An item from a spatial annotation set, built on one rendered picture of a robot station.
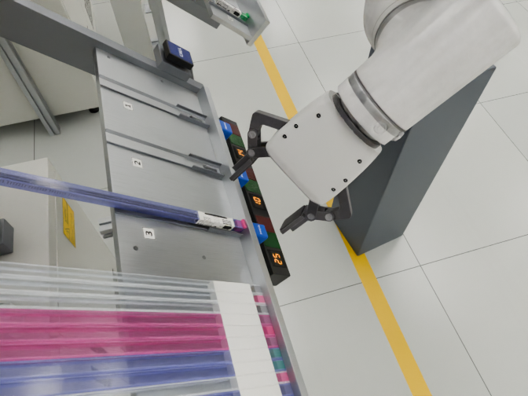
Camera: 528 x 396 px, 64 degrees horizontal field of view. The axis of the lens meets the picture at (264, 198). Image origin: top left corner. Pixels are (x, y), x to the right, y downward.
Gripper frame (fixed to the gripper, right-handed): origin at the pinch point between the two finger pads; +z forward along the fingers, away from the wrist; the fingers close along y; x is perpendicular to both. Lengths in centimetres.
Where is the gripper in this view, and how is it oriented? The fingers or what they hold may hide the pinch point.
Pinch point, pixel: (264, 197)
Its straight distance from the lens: 53.8
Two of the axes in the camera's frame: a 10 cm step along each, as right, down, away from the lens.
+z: -6.8, 5.6, 4.8
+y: -6.8, -7.2, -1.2
